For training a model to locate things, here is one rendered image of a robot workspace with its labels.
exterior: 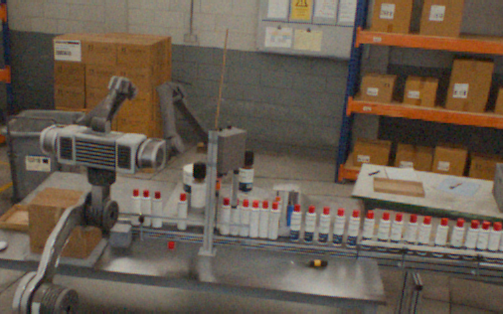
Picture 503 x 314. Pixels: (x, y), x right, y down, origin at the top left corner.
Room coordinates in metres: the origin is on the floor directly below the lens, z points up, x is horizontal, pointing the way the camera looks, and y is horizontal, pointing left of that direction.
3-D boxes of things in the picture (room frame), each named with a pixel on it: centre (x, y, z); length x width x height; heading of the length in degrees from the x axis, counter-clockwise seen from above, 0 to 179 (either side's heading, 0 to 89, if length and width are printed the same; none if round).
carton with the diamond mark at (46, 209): (2.96, 0.63, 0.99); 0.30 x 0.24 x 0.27; 80
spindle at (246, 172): (3.72, -0.35, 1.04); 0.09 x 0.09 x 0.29
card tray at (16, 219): (3.30, 0.89, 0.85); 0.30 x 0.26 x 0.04; 81
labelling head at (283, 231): (3.18, -0.52, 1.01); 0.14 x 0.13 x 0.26; 81
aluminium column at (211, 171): (3.00, -0.11, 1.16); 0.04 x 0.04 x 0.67; 81
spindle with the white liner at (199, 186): (3.44, -0.06, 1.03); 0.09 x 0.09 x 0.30
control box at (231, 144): (3.05, -0.18, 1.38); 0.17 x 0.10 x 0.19; 136
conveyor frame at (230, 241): (3.15, -0.09, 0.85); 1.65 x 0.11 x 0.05; 81
